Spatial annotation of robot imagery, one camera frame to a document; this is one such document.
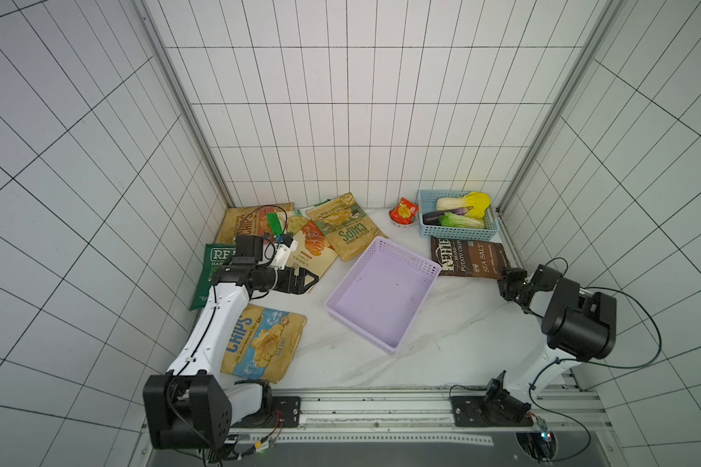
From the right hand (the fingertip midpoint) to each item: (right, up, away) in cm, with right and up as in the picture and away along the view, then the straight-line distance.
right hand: (490, 264), depth 99 cm
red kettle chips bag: (-90, +16, +16) cm, 93 cm away
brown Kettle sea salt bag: (-6, +2, +4) cm, 7 cm away
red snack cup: (-27, +18, +14) cm, 36 cm away
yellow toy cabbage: (+1, +22, +11) cm, 25 cm away
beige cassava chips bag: (-63, +4, +5) cm, 63 cm away
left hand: (-63, -3, -19) cm, 66 cm away
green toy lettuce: (-10, +16, +8) cm, 20 cm away
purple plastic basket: (-38, -9, -4) cm, 40 cm away
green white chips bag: (-73, +16, +16) cm, 76 cm away
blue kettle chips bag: (-74, -22, -15) cm, 79 cm away
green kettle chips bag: (-51, +14, +13) cm, 54 cm away
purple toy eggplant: (-16, +17, +13) cm, 27 cm away
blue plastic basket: (-16, +24, +22) cm, 36 cm away
